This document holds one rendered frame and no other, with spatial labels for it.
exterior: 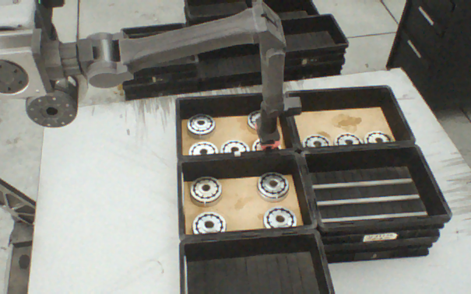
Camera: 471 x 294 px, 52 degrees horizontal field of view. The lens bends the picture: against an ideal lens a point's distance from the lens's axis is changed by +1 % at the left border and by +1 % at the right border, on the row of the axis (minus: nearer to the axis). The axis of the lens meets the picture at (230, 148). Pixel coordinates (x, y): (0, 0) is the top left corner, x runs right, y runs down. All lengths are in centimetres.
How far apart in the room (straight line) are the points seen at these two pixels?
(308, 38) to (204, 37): 183
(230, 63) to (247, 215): 143
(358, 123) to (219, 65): 116
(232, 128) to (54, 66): 86
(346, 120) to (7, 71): 122
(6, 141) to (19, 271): 109
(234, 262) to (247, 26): 72
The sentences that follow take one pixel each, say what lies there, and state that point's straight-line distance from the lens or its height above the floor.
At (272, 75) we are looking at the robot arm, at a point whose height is 131.
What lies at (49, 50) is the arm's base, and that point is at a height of 149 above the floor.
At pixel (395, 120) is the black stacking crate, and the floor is 89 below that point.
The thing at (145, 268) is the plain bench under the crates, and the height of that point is 70.
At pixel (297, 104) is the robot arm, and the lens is 154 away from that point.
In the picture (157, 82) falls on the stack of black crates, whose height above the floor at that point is 49.
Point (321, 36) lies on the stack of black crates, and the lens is 289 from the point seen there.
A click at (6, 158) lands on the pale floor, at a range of 307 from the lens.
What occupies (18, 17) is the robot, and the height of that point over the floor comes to 153.
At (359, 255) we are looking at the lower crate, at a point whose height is 74.
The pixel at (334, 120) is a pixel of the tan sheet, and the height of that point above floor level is 83.
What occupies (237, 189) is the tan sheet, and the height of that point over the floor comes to 83.
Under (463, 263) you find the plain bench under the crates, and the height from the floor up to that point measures 70.
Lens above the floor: 211
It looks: 48 degrees down
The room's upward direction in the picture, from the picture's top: 1 degrees clockwise
